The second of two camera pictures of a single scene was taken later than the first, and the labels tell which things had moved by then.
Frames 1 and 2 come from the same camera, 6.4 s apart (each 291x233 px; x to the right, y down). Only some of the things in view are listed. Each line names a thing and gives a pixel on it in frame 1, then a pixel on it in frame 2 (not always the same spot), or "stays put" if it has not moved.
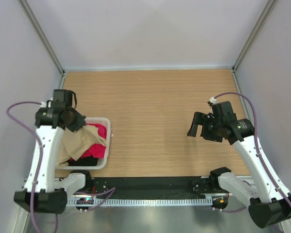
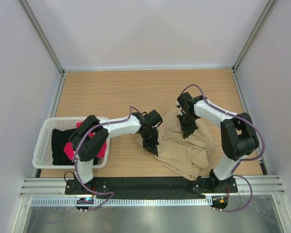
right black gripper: (200, 118) -> (187, 130)
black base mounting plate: (153, 187) stays put
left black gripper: (79, 123) -> (152, 146)
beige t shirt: (73, 144) -> (189, 157)
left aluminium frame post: (43, 40) stays put
